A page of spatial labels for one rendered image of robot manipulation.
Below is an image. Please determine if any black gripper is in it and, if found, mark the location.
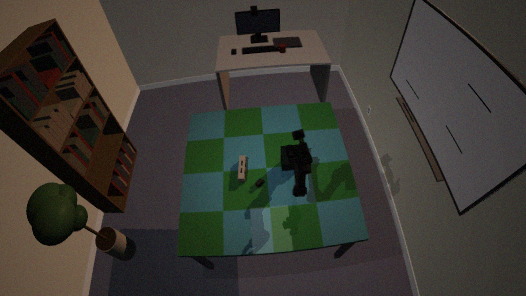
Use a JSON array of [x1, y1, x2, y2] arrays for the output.
[[292, 129, 313, 166]]

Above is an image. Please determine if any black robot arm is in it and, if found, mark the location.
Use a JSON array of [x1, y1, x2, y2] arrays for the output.
[[286, 145, 311, 197]]

